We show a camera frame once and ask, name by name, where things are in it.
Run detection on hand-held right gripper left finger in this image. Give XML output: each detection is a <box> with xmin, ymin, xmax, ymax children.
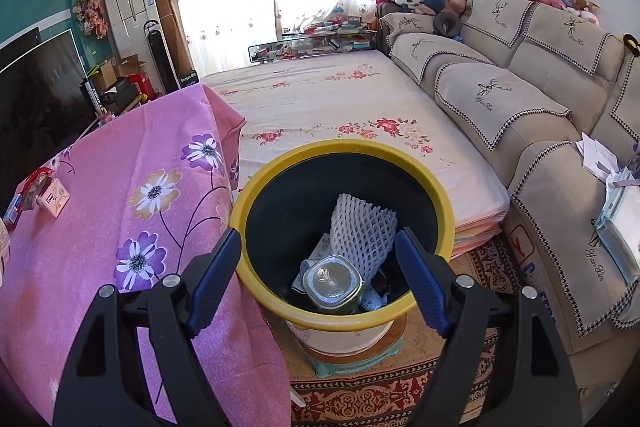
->
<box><xmin>52</xmin><ymin>227</ymin><xmax>243</xmax><ymax>427</ymax></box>

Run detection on pink floral tablecloth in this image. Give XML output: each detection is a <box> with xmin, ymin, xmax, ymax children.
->
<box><xmin>0</xmin><ymin>82</ymin><xmax>293</xmax><ymax>427</ymax></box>

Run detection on patterned red rug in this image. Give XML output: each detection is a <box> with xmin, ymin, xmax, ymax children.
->
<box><xmin>289</xmin><ymin>237</ymin><xmax>526</xmax><ymax>427</ymax></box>

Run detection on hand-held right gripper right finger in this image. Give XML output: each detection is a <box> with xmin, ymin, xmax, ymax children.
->
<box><xmin>394</xmin><ymin>227</ymin><xmax>586</xmax><ymax>427</ymax></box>

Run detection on hanging flower decoration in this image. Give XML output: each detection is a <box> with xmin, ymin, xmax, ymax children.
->
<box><xmin>72</xmin><ymin>0</ymin><xmax>109</xmax><ymax>40</ymax></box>

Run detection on black television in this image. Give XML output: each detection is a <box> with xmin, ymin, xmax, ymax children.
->
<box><xmin>0</xmin><ymin>29</ymin><xmax>99</xmax><ymax>208</ymax></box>

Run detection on long white sachet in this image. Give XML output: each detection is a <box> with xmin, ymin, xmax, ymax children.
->
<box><xmin>309</xmin><ymin>233</ymin><xmax>335</xmax><ymax>269</ymax></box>

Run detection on teal stool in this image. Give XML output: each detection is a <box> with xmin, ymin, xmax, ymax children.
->
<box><xmin>304</xmin><ymin>324</ymin><xmax>417</xmax><ymax>379</ymax></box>

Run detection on grey neck pillow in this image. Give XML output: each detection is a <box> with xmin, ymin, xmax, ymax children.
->
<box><xmin>432</xmin><ymin>12</ymin><xmax>464</xmax><ymax>34</ymax></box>

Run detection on floral bed sheet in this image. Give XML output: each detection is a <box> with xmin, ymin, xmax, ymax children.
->
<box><xmin>200</xmin><ymin>49</ymin><xmax>512</xmax><ymax>254</ymax></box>

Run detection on yellow rimmed trash bin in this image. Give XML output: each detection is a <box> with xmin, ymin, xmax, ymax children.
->
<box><xmin>229</xmin><ymin>138</ymin><xmax>457</xmax><ymax>358</ymax></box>

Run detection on dark green box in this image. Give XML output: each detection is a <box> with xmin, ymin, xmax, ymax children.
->
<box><xmin>176</xmin><ymin>69</ymin><xmax>200</xmax><ymax>92</ymax></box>

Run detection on blue and white box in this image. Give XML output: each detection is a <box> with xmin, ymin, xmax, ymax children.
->
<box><xmin>36</xmin><ymin>179</ymin><xmax>71</xmax><ymax>219</ymax></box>

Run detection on pile of papers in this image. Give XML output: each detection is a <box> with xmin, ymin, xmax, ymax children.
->
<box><xmin>575</xmin><ymin>132</ymin><xmax>640</xmax><ymax>289</ymax></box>

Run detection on white refrigerator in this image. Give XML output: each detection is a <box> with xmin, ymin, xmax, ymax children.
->
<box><xmin>99</xmin><ymin>0</ymin><xmax>163</xmax><ymax>60</ymax></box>

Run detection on white foam fruit net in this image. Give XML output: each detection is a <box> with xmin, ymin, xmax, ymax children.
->
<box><xmin>329</xmin><ymin>193</ymin><xmax>399</xmax><ymax>282</ymax></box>

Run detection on beige sofa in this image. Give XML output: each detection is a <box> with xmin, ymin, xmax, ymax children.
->
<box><xmin>377</xmin><ymin>0</ymin><xmax>640</xmax><ymax>408</ymax></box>

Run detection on open cardboard boxes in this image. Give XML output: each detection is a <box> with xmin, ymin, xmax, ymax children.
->
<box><xmin>87</xmin><ymin>54</ymin><xmax>153</xmax><ymax>114</ymax></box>

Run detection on black tower fan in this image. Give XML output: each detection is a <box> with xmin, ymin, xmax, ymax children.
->
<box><xmin>144</xmin><ymin>19</ymin><xmax>182</xmax><ymax>94</ymax></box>

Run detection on glass coffee table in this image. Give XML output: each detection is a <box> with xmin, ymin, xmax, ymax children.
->
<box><xmin>247</xmin><ymin>27</ymin><xmax>379</xmax><ymax>66</ymax></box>

